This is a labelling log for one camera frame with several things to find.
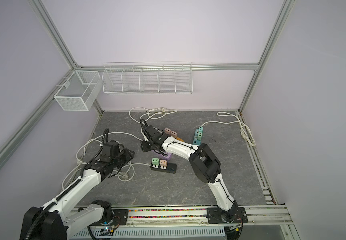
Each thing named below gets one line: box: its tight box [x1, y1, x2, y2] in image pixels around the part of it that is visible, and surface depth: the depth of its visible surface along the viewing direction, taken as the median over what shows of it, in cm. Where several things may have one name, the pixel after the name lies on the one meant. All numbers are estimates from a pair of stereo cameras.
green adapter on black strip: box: [151, 157, 160, 169], surface depth 88 cm
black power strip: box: [150, 158, 177, 174], surface depth 89 cm
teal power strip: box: [193, 126, 204, 146], surface depth 101 cm
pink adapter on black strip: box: [159, 159, 168, 170], surface depth 88 cm
